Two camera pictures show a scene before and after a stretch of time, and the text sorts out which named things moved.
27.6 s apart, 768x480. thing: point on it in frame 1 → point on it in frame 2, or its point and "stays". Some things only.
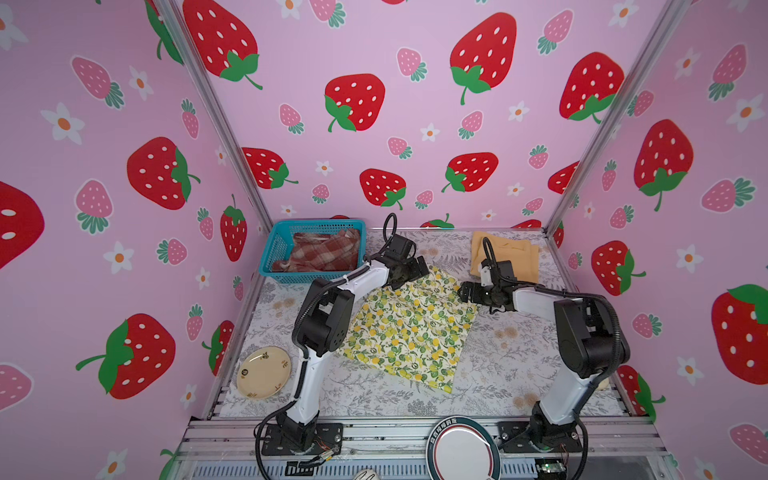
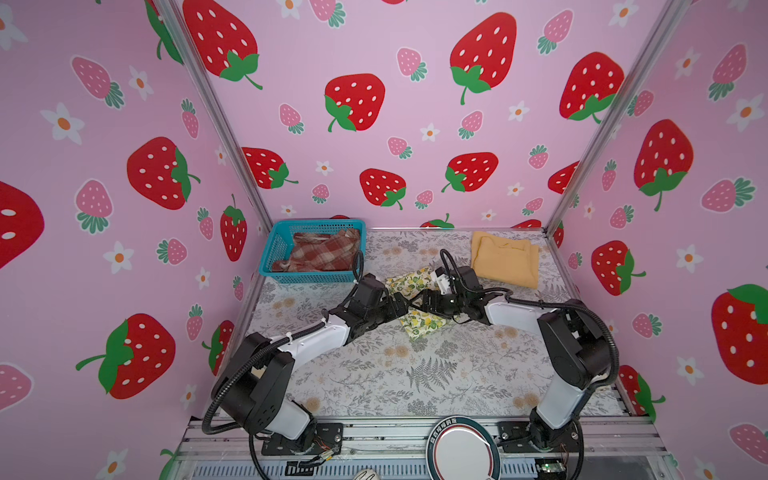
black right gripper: x=475 y=295 → x=435 y=303
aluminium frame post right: x=661 y=37 stays
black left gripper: x=414 y=271 → x=391 y=312
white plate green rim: x=461 y=448 stays
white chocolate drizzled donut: x=366 y=474 stays
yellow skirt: x=523 y=255 stays
